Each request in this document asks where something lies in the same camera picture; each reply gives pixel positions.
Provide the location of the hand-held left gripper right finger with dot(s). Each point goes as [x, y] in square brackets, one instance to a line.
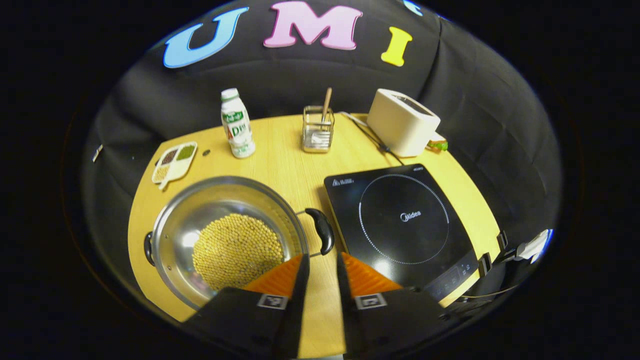
[350, 320]

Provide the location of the white toaster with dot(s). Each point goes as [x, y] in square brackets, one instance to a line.
[400, 125]

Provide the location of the black induction cooktop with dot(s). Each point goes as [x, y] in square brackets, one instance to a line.
[400, 200]

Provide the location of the silver cloth clip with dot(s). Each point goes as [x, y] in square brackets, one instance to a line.
[97, 152]

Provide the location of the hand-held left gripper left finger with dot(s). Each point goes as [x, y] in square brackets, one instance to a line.
[297, 310]

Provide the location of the lettuce sandwich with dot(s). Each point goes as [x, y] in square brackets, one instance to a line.
[439, 145]

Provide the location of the white divided bean dish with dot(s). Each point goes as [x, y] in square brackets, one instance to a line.
[175, 167]

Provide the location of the black table bracket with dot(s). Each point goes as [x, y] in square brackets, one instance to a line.
[484, 264]
[502, 241]

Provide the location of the pile of yellow beans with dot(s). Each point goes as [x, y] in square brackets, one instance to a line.
[235, 250]

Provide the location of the white power plug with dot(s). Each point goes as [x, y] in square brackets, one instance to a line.
[535, 245]

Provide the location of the stainless steel pot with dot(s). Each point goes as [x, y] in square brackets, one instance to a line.
[220, 200]

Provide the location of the white plastic drink bottle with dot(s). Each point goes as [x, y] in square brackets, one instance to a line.
[237, 130]

